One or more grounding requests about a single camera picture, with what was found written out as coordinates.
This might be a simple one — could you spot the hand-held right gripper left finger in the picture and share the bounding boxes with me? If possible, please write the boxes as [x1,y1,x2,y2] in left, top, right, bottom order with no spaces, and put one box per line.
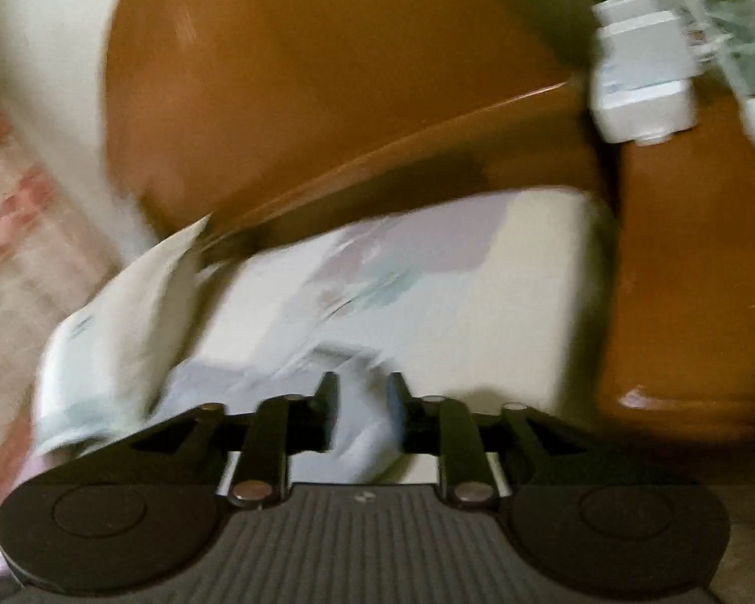
[126,371,341,510]

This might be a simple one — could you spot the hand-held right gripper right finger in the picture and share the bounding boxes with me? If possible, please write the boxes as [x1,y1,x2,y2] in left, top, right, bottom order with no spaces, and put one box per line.
[387,372,600,509]

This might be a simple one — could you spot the grey printed pants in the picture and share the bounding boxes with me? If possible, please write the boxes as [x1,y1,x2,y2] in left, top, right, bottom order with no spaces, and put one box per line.
[157,352,411,487]

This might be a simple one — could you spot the checked green pillow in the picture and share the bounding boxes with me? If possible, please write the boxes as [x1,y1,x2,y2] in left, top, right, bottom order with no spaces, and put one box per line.
[33,215,218,457]

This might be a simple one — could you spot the wooden nightstand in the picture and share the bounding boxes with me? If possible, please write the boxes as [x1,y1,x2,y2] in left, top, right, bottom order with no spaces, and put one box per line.
[597,69,755,435]

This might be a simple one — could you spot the wooden headboard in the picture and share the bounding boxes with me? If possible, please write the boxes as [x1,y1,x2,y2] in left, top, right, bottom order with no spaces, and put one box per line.
[104,0,611,246]

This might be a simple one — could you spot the patterned orange curtain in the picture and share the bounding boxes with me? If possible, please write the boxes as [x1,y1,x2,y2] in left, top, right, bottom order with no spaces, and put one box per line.
[0,91,123,504]

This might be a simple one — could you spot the white power adapter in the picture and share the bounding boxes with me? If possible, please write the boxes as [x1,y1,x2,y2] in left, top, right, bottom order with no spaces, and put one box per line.
[590,0,698,145]

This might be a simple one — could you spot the clear plastic bag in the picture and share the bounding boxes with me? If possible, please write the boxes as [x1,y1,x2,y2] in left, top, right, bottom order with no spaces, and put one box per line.
[667,0,755,172]

